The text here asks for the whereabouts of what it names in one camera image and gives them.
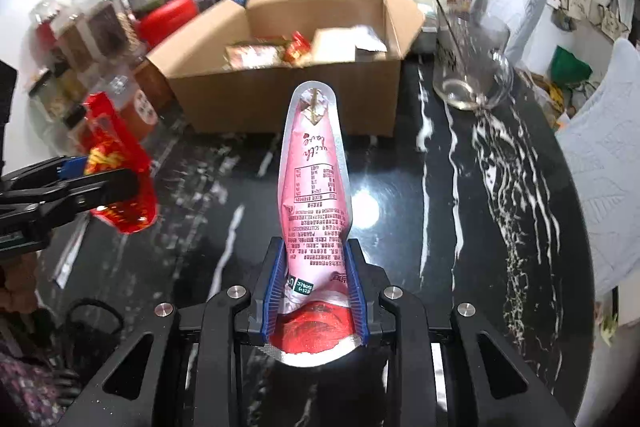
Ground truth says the pink red snack packet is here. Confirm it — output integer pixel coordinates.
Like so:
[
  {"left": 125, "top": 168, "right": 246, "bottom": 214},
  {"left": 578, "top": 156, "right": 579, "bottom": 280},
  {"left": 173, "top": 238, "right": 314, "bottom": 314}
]
[{"left": 273, "top": 80, "right": 362, "bottom": 367}]

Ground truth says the clear glass pitcher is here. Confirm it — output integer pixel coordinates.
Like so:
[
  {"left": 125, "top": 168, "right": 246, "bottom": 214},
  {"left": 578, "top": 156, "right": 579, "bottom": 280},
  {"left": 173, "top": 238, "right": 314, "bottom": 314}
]
[{"left": 430, "top": 0, "right": 516, "bottom": 112}]

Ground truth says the person's patterned clothing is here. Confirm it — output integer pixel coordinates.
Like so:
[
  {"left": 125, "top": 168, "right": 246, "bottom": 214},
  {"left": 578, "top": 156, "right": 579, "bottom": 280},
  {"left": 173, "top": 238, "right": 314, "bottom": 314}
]
[{"left": 0, "top": 346, "right": 67, "bottom": 427}]

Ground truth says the person's left hand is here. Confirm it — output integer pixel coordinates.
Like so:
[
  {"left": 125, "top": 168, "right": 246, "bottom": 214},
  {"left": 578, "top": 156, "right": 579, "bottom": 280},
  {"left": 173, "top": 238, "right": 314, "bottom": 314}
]
[{"left": 0, "top": 251, "right": 40, "bottom": 314}]

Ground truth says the tan snack packet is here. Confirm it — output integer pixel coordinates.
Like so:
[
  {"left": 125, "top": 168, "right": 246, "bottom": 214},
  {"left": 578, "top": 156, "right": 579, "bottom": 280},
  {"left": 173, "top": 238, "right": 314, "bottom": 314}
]
[{"left": 224, "top": 41, "right": 291, "bottom": 68}]

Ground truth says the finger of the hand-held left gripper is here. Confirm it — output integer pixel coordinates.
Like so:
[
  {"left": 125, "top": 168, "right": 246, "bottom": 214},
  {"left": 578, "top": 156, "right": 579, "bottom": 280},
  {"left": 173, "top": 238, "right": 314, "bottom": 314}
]
[
  {"left": 0, "top": 169, "right": 141, "bottom": 239},
  {"left": 0, "top": 155, "right": 91, "bottom": 201}
]

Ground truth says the brown cardboard box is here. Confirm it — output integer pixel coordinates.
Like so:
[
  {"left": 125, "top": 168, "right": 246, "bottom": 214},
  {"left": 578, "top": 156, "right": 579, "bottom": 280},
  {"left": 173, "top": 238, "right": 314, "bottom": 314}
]
[{"left": 148, "top": 0, "right": 426, "bottom": 136}]

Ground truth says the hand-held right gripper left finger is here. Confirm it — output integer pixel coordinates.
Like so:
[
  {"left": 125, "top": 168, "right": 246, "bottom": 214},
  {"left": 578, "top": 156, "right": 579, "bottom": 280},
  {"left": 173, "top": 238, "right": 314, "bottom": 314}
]
[{"left": 64, "top": 236, "right": 287, "bottom": 427}]

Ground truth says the black cable loop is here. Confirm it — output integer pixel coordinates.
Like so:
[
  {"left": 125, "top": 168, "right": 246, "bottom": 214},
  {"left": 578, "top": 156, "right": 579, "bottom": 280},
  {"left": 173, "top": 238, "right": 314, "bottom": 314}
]
[{"left": 64, "top": 299, "right": 124, "bottom": 349}]

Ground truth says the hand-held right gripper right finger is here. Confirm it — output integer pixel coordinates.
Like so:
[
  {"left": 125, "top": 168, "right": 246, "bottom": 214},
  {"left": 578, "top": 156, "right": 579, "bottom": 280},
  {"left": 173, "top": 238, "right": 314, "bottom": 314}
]
[{"left": 344, "top": 238, "right": 577, "bottom": 427}]

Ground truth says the clear plastic jar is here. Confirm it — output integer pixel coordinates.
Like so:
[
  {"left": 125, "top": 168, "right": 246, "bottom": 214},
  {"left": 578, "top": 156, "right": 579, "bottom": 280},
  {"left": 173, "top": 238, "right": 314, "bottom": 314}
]
[
  {"left": 29, "top": 0, "right": 77, "bottom": 74},
  {"left": 69, "top": 0, "right": 131, "bottom": 54}
]

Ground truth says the red lidded container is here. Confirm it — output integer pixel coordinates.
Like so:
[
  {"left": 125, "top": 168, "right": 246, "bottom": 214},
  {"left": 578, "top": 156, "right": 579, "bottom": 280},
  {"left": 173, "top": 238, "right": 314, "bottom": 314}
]
[{"left": 137, "top": 0, "right": 197, "bottom": 48}]

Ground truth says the jar with red label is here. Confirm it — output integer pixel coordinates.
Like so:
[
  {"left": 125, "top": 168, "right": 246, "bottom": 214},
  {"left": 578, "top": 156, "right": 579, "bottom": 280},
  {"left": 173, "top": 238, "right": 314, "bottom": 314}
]
[{"left": 99, "top": 74, "right": 159, "bottom": 144}]

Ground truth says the green shopping bag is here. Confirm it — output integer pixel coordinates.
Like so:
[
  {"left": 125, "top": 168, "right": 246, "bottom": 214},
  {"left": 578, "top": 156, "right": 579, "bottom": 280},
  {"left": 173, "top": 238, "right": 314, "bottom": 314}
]
[{"left": 549, "top": 45, "right": 594, "bottom": 83}]

